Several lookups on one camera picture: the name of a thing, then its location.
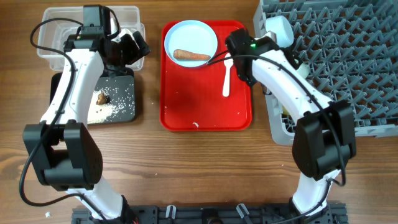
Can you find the yellow plastic cup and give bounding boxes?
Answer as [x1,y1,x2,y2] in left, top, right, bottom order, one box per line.
[282,106,290,116]

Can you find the white plastic spoon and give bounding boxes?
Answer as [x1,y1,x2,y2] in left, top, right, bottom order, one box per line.
[222,53,233,97]

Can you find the large light blue plate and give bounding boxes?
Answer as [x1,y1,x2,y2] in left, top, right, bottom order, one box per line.
[164,20,218,68]

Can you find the orange carrot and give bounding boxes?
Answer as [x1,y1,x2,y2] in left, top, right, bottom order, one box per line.
[173,49,211,61]

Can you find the brown food scrap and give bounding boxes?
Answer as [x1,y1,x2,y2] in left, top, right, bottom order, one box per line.
[96,92,110,105]

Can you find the white rice pile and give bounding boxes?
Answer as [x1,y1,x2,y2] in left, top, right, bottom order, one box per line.
[88,86,136,124]

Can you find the green bowl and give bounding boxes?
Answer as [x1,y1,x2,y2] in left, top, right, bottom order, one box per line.
[296,63,310,79]

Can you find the light blue rice bowl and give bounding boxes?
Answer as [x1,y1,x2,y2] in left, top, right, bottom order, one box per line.
[265,16,294,48]

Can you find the white tissue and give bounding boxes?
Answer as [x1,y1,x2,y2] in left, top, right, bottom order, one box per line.
[119,29,133,39]

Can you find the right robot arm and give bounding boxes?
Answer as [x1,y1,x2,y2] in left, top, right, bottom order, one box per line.
[225,29,356,217]

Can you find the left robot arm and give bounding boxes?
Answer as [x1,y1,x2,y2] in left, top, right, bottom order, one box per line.
[19,5,136,223]

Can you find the grey dishwasher rack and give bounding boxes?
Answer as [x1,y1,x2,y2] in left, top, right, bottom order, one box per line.
[253,0,397,138]

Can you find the red serving tray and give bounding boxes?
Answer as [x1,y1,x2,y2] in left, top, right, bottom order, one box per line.
[159,20,253,133]

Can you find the black plastic tray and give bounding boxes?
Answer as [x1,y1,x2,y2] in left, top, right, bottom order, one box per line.
[49,67,137,125]

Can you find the clear plastic bin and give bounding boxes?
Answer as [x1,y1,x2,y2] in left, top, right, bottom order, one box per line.
[37,6,146,72]

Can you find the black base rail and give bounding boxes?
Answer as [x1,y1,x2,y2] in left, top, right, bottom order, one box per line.
[70,203,348,224]

